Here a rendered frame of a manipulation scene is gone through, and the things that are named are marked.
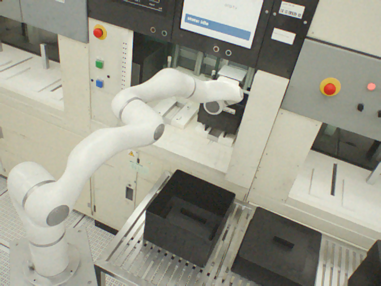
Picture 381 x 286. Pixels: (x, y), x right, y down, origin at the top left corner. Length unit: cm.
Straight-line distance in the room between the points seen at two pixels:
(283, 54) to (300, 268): 78
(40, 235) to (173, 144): 81
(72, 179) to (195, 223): 65
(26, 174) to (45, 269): 37
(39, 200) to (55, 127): 106
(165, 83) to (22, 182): 52
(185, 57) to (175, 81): 130
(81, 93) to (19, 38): 97
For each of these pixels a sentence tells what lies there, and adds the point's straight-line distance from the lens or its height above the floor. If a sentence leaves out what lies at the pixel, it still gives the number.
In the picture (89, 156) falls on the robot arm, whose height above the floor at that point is 122.
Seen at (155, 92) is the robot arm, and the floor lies 135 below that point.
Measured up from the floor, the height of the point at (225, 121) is 100.
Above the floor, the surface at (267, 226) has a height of 86.
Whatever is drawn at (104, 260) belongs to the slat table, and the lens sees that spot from 137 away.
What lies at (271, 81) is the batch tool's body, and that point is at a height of 139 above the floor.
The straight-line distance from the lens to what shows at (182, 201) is 156.
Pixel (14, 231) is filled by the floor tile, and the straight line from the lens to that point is 249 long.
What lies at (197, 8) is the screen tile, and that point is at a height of 156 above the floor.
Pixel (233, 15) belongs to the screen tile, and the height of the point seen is 157.
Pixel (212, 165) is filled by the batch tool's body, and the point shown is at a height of 87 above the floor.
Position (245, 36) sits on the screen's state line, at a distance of 128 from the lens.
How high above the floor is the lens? 191
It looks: 37 degrees down
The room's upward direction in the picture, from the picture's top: 11 degrees clockwise
